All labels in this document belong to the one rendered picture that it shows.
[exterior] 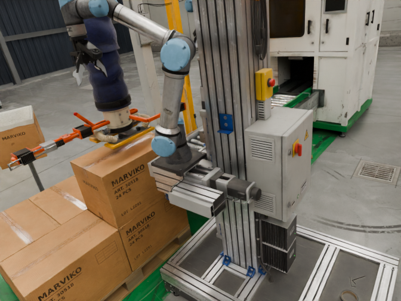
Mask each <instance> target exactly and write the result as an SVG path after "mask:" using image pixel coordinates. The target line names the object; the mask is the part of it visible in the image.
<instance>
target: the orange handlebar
mask: <svg viewBox="0 0 401 301"><path fill-rule="evenodd" d="M129 111H130V115H129V118H130V119H134V120H137V121H141V122H151V121H153V120H155V119H157V118H160V115H161V113H159V114H156V115H154V116H152V117H150V118H142V117H139V116H134V115H132V114H134V113H136V112H138V109H137V108H132V109H130V110H129ZM104 121H105V120H102V121H100V122H97V123H95V126H93V127H92V130H96V129H98V128H100V127H103V126H105V125H107V124H110V121H106V122H104ZM101 122H103V123H101ZM100 123H101V124H100ZM96 124H98V125H96ZM76 137H79V133H75V132H72V133H70V134H65V135H62V136H60V137H59V138H58V139H55V140H53V141H55V142H57V141H59V140H61V139H63V140H64V143H67V142H70V141H72V140H73V139H74V138H76ZM39 148H41V147H40V146H38V147H35V148H33V149H31V150H32V151H35V150H37V149H39ZM43 151H45V150H44V148H43V149H41V150H39V151H37V152H35V153H33V154H34V155H36V154H38V153H41V152H43ZM15 160H16V159H15V158H14V157H12V158H11V161H12V162H13V161H15Z"/></svg>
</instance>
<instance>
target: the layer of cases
mask: <svg viewBox="0 0 401 301"><path fill-rule="evenodd" d="M188 224H189V221H188V217H187V211H186V209H184V208H181V207H179V206H176V205H174V204H171V203H170V202H169V200H167V199H166V198H165V197H163V198H162V199H160V200H159V201H158V202H156V203H155V204H153V205H152V206H151V207H149V208H148V209H146V210H145V211H143V212H142V213H140V214H139V215H138V216H136V217H135V218H133V219H132V220H130V221H129V222H128V223H126V224H125V225H123V226H122V227H121V228H119V229H117V228H115V227H114V226H112V225H111V224H110V223H108V222H106V221H105V220H103V219H102V218H101V217H99V216H98V215H96V214H94V213H93V212H92V211H90V210H89V209H87V206H86V204H85V201H84V198H83V196H82V193H81V190H80V188H79V185H78V182H77V180H76V177H75V175H73V176H72V177H70V178H68V179H66V180H64V181H62V182H60V183H58V184H56V185H54V186H52V187H50V188H48V189H46V190H44V191H42V192H40V193H37V194H36V195H34V196H32V197H30V198H29V199H26V200H24V201H22V202H20V203H18V204H16V205H14V206H12V207H10V208H8V209H6V210H4V211H2V212H0V272H1V274H2V275H3V276H4V278H5V279H6V280H7V282H8V283H9V285H10V286H11V288H12V289H13V290H14V292H15V294H16V295H17V296H18V298H19V299H20V300H21V301H100V300H101V299H102V298H103V297H104V296H106V295H107V294H108V293H109V292H111V291H112V290H113V289H114V288H115V287H116V286H117V285H119V284H120V283H121V282H122V281H123V280H124V279H125V278H127V277H128V276H129V275H130V274H132V272H134V271H135V270H136V269H137V268H138V267H140V266H141V265H142V264H143V263H144V262H145V261H146V260H147V259H149V258H150V257H151V256H152V255H154V254H155V253H156V252H157V251H158V250H159V249H160V248H162V247H163V246H164V245H165V244H166V243H167V242H168V241H170V240H171V239H172V238H173V237H175V236H176V234H178V233H179V232H180V231H182V230H183V229H184V228H185V227H186V226H187V225H188Z"/></svg>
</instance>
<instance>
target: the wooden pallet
mask: <svg viewBox="0 0 401 301"><path fill-rule="evenodd" d="M191 237H192V236H191V231H190V225H189V224H188V225H187V226H186V227H185V228H184V229H183V230H182V231H180V232H179V233H178V234H176V236H175V237H173V238H172V239H171V240H170V241H168V242H167V243H166V244H165V245H164V246H163V247H162V248H160V249H159V250H158V251H157V252H156V253H155V254H154V255H152V256H151V257H150V258H149V259H147V260H146V261H145V262H144V263H143V264H142V265H141V266H140V267H138V268H137V269H136V270H135V271H134V272H132V274H130V275H129V276H128V277H127V278H125V279H124V280H123V281H122V282H121V283H120V284H119V285H117V286H116V287H115V288H114V289H113V290H112V291H111V292H109V293H108V294H107V295H106V296H104V297H103V298H102V299H101V300H100V301H122V300H123V299H124V298H126V297H127V295H129V294H130V292H132V291H133V290H134V289H135V288H136V287H137V286H139V285H140V284H141V283H142V282H143V281H144V280H145V279H146V278H147V277H148V276H149V275H150V274H152V273H153V272H154V271H155V270H156V269H157V268H158V267H160V265H161V264H163V262H165V261H166V260H167V259H168V258H169V257H170V256H172V255H173V254H174V253H175V252H176V251H177V250H178V249H179V248H180V247H181V246H182V245H183V244H185V243H186V242H187V241H188V240H189V239H190V238H191ZM0 274H1V272H0ZM1 275H2V274H1ZM2 277H3V279H4V280H5V282H6V283H7V284H8V285H9V283H8V282H7V280H6V279H5V278H4V276H3V275H2ZM10 287H11V286H10ZM11 289H12V288H11ZM12 291H14V290H13V289H12ZM14 293H15V292H14ZM15 295H16V294H15ZM16 296H17V295H16ZM17 297H18V296H17ZM18 299H19V298H18ZM19 301H21V300H20V299H19Z"/></svg>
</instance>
